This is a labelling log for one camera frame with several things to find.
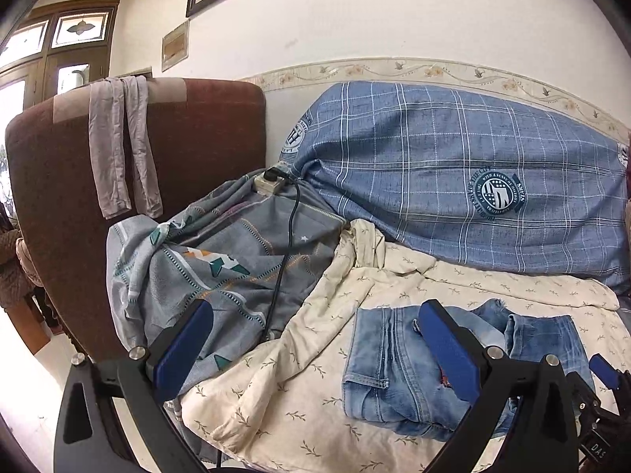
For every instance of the cream leaf-print bedsheet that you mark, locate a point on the cream leaf-print bedsheet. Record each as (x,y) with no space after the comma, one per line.
(315,354)

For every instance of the blue plaid pillow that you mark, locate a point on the blue plaid pillow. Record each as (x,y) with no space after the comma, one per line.
(443,172)

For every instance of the wooden door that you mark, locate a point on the wooden door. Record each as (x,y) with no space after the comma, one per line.
(54,49)

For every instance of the white power adapter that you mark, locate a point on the white power adapter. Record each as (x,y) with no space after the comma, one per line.
(268,183)

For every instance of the brown headboard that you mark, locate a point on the brown headboard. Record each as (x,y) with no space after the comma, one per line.
(64,217)

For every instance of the blue denim pants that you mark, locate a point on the blue denim pants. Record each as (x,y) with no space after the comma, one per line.
(394,369)

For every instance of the small wall plaque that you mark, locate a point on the small wall plaque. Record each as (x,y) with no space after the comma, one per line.
(175,45)

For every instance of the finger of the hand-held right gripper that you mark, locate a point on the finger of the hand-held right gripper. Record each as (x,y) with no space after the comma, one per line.
(607,372)

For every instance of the grey patterned blanket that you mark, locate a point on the grey patterned blanket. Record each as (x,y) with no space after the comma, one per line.
(222,266)

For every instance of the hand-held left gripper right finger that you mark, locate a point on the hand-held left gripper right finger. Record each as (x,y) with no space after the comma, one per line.
(448,350)

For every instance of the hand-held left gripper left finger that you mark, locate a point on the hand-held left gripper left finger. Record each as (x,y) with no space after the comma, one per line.
(183,350)

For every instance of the grey cloth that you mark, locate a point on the grey cloth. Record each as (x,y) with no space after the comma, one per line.
(118,148)

